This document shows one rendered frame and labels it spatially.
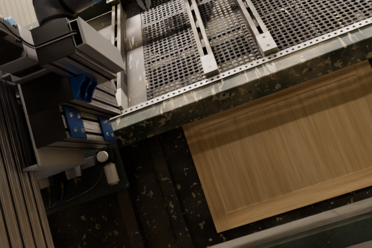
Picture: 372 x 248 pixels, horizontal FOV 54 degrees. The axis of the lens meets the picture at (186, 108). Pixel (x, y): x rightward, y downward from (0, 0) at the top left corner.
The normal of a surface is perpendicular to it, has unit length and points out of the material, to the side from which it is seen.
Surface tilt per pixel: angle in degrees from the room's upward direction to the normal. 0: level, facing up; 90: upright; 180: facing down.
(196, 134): 90
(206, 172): 90
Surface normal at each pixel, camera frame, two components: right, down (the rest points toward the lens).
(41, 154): 0.94, -0.33
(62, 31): -0.17, -0.13
